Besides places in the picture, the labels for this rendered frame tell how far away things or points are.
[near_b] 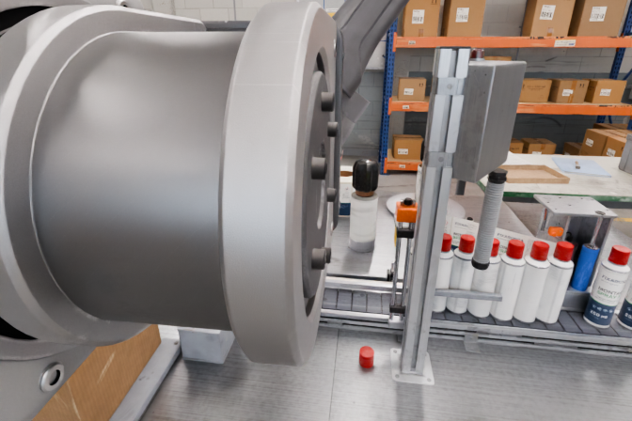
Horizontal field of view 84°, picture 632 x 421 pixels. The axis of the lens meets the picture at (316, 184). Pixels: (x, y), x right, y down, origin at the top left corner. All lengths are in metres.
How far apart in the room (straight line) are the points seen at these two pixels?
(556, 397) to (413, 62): 4.59
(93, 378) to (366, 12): 0.71
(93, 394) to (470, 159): 0.76
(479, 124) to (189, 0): 5.25
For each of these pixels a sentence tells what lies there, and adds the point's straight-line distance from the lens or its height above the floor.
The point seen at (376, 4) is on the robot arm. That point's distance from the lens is 0.35.
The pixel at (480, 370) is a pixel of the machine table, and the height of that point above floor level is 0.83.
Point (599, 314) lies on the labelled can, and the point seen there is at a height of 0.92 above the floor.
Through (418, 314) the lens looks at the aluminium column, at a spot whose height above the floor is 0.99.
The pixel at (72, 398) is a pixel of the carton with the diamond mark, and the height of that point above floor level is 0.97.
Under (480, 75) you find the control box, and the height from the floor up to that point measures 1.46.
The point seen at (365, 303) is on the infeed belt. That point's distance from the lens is 0.97.
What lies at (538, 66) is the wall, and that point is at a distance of 5.62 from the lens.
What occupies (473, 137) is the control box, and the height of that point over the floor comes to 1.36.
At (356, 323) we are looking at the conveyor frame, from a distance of 0.96.
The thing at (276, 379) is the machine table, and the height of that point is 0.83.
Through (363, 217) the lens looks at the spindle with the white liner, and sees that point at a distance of 1.12.
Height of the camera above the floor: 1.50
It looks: 21 degrees down
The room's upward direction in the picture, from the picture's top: straight up
